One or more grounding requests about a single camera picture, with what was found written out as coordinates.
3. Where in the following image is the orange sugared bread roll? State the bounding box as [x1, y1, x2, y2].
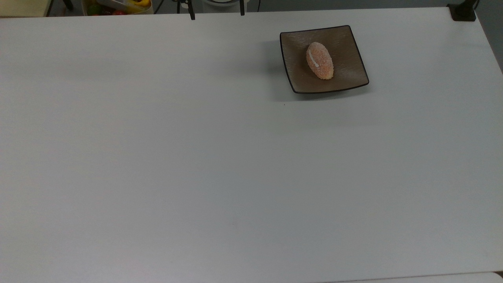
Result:
[306, 42, 335, 80]

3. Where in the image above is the brown square ceramic plate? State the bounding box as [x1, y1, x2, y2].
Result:
[280, 25, 370, 94]

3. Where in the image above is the beige box of toy food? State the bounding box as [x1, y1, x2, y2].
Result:
[81, 0, 154, 16]

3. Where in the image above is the pale yellow side table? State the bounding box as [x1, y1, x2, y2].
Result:
[0, 0, 53, 17]

